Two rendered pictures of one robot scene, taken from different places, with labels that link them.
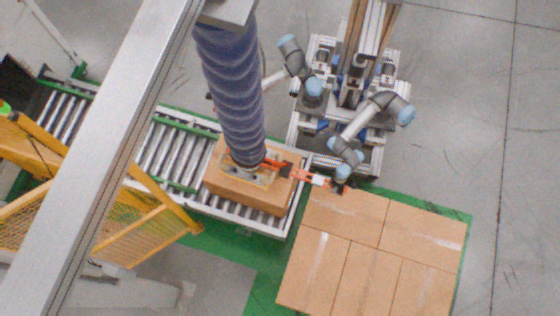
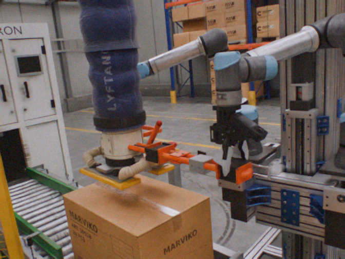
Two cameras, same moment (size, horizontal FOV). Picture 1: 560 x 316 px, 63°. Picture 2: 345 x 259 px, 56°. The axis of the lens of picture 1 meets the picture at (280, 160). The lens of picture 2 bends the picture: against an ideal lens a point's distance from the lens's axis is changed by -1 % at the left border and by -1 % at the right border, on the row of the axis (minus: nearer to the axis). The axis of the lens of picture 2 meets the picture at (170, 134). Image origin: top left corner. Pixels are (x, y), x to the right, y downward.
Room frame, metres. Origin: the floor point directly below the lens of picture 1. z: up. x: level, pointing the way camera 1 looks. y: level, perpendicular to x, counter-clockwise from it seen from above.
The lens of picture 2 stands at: (-0.23, -0.63, 1.57)
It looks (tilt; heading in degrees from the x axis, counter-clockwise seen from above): 14 degrees down; 27
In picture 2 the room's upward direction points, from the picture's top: 5 degrees counter-clockwise
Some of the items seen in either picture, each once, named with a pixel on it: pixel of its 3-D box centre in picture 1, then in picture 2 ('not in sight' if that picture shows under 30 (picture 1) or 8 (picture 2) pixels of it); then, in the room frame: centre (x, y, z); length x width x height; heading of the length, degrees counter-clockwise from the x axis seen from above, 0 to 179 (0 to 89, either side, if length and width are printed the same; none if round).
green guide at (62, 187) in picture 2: (129, 105); (71, 188); (1.58, 1.22, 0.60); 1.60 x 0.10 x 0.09; 71
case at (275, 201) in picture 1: (254, 175); (136, 234); (0.93, 0.19, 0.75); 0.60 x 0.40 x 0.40; 69
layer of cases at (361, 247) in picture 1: (368, 264); not in sight; (0.31, -0.68, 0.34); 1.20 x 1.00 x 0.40; 71
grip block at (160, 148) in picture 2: (285, 169); (160, 152); (0.84, -0.03, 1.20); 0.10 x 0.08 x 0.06; 159
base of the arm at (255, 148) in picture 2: (312, 96); (247, 142); (1.40, -0.24, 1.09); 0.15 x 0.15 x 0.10
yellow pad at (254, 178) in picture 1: (244, 174); (107, 171); (0.84, 0.23, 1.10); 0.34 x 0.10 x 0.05; 69
